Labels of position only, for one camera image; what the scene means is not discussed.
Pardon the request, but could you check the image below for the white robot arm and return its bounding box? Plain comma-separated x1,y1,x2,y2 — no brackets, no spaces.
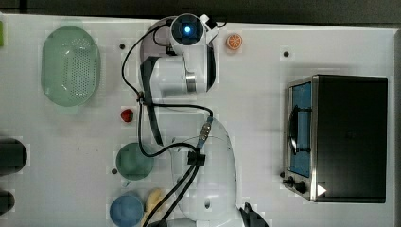
140,13,243,227

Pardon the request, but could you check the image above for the red toy strawberry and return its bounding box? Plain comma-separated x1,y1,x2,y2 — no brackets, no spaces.
120,109,133,123

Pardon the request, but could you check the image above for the orange slice toy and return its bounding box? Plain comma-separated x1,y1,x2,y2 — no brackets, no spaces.
226,34,242,50

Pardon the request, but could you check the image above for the green cup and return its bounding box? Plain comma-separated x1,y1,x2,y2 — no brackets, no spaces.
115,143,154,187

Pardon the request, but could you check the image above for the yellow toy banana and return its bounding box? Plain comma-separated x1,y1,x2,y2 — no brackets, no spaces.
140,188,164,226

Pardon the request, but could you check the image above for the blue bowl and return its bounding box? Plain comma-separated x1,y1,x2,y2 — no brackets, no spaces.
109,194,144,227

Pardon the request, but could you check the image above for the black toaster oven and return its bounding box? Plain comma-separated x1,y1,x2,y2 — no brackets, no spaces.
280,75,389,203

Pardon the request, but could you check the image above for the green plastic colander basket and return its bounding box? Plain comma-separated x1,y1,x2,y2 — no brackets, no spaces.
41,26,100,107

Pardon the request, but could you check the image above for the black cylinder object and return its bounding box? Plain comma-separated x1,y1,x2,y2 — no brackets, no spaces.
0,138,27,176

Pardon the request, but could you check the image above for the dark cylinder object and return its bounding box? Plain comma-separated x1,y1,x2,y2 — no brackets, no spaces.
0,190,15,215

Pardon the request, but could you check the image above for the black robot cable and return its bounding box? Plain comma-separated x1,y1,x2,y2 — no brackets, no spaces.
121,22,228,227

